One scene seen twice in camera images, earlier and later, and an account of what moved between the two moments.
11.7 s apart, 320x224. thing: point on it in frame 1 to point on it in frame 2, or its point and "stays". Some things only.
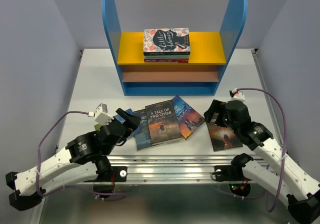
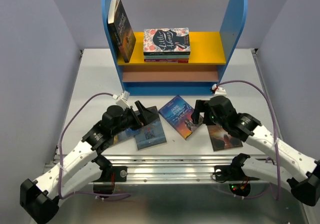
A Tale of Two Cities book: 162,122 to 121,29
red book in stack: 184,60 stays
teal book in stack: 166,56 stays
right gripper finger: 212,114 to 200,107
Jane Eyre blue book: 188,117 stays
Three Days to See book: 223,138 stays
